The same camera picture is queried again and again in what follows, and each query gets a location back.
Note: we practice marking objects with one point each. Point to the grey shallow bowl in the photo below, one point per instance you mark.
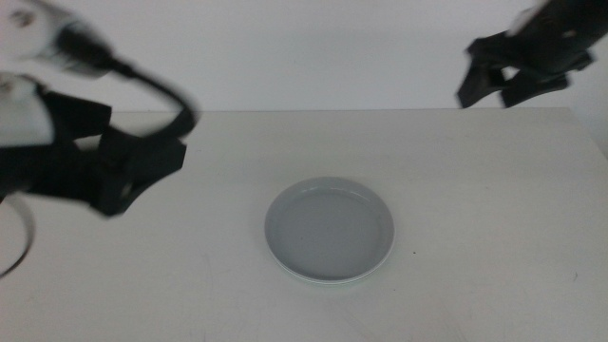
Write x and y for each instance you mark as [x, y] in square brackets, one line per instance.
[328, 228]

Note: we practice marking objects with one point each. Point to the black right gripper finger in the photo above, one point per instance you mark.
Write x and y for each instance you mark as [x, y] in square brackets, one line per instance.
[534, 88]
[482, 71]

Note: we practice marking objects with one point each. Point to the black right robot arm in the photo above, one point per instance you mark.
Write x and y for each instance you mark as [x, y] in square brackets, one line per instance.
[599, 19]

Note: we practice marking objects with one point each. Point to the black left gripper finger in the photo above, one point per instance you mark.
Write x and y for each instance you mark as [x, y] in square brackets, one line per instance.
[114, 195]
[152, 159]

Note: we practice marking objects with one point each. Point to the white shallow bowl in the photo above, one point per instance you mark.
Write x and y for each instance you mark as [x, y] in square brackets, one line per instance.
[332, 283]

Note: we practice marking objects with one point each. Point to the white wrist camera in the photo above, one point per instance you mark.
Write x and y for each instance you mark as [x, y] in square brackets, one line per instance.
[33, 33]

